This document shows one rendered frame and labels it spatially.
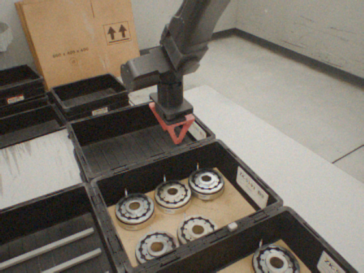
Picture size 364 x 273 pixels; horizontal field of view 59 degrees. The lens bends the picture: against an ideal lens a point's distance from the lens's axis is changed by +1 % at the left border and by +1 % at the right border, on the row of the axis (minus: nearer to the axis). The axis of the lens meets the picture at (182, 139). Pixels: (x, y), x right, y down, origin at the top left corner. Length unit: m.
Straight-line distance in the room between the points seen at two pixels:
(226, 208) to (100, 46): 2.76
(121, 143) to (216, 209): 0.43
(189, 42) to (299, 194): 0.78
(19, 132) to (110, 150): 1.13
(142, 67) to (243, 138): 0.85
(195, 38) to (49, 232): 0.62
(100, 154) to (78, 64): 2.35
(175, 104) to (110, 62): 2.83
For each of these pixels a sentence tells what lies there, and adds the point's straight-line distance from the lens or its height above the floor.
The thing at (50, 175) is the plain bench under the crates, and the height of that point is 0.70.
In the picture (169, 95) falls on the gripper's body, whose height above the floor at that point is 1.18.
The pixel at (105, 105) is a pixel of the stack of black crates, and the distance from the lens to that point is 1.96.
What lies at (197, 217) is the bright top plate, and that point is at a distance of 0.84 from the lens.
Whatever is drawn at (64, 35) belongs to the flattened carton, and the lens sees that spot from 3.35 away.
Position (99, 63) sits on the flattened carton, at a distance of 3.46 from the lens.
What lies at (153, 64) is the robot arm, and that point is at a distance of 0.62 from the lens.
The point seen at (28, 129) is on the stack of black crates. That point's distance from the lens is 2.18.
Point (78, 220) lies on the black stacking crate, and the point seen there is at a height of 0.83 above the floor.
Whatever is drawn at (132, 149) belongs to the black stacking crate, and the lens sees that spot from 1.11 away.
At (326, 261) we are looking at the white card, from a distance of 0.78.
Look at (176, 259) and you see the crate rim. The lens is 0.71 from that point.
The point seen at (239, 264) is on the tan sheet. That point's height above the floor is 0.83.
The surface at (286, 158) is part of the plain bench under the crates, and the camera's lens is 1.32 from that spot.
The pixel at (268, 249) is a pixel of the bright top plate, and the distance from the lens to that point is 0.82.
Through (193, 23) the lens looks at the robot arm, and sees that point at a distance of 0.52.
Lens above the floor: 1.51
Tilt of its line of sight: 37 degrees down
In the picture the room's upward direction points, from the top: straight up
